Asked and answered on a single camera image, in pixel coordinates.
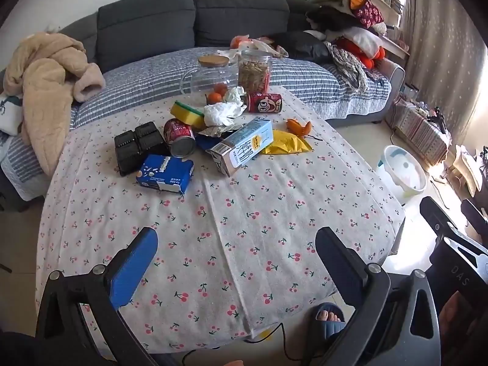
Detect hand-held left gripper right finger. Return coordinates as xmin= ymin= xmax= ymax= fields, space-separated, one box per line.
xmin=314 ymin=227 xmax=443 ymax=366

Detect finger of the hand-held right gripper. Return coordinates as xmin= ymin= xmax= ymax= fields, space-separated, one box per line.
xmin=461 ymin=199 xmax=488 ymax=235
xmin=419 ymin=197 xmax=464 ymax=241

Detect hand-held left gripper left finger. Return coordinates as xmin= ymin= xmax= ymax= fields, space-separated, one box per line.
xmin=36 ymin=227 xmax=161 ymax=366

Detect white plastic bucket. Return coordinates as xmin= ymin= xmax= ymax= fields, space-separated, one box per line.
xmin=377 ymin=145 xmax=428 ymax=199

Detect yellow packet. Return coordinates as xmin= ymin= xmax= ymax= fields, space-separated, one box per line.
xmin=261 ymin=130 xmax=313 ymax=156

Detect white tissue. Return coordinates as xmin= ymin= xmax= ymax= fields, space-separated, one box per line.
xmin=203 ymin=101 xmax=248 ymax=127

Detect printed paper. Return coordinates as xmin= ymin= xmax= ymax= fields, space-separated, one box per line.
xmin=222 ymin=86 xmax=246 ymax=104

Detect beige cloth bag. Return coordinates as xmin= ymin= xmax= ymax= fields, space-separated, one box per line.
xmin=452 ymin=145 xmax=485 ymax=199

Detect person's foot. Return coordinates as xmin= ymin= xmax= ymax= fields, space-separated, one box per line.
xmin=316 ymin=310 xmax=343 ymax=325

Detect blue slipper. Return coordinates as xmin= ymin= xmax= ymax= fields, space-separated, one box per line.
xmin=308 ymin=302 xmax=347 ymax=342

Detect striped cloth covered box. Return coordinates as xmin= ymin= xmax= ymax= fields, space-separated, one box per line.
xmin=385 ymin=95 xmax=452 ymax=166

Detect cherry print tablecloth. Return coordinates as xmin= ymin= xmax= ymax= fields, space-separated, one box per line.
xmin=35 ymin=84 xmax=405 ymax=355

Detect blue cardboard box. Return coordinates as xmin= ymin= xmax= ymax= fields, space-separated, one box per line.
xmin=136 ymin=154 xmax=195 ymax=195

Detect black ribbed box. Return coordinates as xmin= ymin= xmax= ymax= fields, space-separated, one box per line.
xmin=135 ymin=121 xmax=170 ymax=159
xmin=114 ymin=130 xmax=147 ymax=177

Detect blue wrapper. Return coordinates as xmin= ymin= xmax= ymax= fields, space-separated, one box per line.
xmin=196 ymin=135 xmax=222 ymax=153

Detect orange peel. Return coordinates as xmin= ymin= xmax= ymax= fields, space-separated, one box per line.
xmin=287 ymin=118 xmax=313 ymax=138

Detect red drink can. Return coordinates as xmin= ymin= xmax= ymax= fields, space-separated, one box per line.
xmin=163 ymin=118 xmax=197 ymax=158

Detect light blue milk carton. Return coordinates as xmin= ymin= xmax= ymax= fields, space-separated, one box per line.
xmin=206 ymin=118 xmax=274 ymax=178

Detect crumpled snack wrapper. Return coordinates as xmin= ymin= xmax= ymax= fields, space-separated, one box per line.
xmin=196 ymin=124 xmax=242 ymax=140

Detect yellow and green sponge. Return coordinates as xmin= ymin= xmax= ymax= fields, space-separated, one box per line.
xmin=170 ymin=100 xmax=206 ymax=127

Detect beige patterned curtain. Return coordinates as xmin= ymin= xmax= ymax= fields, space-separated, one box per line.
xmin=404 ymin=0 xmax=488 ymax=168

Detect orange plush toy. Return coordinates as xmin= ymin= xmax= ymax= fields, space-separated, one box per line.
xmin=337 ymin=37 xmax=386 ymax=69

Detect patterned grey scarf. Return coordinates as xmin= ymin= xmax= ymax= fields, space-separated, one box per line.
xmin=326 ymin=44 xmax=368 ymax=92

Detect red can with cartoon face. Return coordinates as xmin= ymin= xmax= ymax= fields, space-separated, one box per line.
xmin=246 ymin=91 xmax=283 ymax=114

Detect grey striped quilt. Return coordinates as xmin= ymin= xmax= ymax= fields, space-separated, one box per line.
xmin=0 ymin=48 xmax=393 ymax=203

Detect white folded cloth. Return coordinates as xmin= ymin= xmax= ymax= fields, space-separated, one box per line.
xmin=343 ymin=27 xmax=382 ymax=52

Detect white printed pillow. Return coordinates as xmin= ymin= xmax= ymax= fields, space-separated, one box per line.
xmin=0 ymin=91 xmax=23 ymax=136

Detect glass pitcher with wooden lid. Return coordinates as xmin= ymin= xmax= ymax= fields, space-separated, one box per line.
xmin=179 ymin=55 xmax=239 ymax=96

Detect beige fleece coat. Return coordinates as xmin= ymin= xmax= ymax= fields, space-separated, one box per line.
xmin=3 ymin=32 xmax=106 ymax=176

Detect clear plastic nut jar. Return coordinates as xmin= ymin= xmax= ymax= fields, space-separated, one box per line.
xmin=237 ymin=49 xmax=273 ymax=94

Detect black cushion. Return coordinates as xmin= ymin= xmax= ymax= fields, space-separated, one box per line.
xmin=272 ymin=30 xmax=332 ymax=63

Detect dark red floral cloth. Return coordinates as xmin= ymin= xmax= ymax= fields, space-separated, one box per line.
xmin=328 ymin=0 xmax=386 ymax=29

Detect black fuzzy garment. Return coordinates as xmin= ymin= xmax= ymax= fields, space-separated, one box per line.
xmin=305 ymin=5 xmax=367 ymax=33

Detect white and orange baby clothes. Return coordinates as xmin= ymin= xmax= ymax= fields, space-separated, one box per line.
xmin=217 ymin=35 xmax=290 ymax=59

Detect dark grey sofa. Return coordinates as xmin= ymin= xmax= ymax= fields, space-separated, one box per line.
xmin=0 ymin=0 xmax=407 ymax=214

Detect folded beige cloth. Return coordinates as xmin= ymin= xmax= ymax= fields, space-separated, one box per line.
xmin=309 ymin=0 xmax=353 ymax=10

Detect black cable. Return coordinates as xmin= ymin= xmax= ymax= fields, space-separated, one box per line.
xmin=183 ymin=322 xmax=317 ymax=366

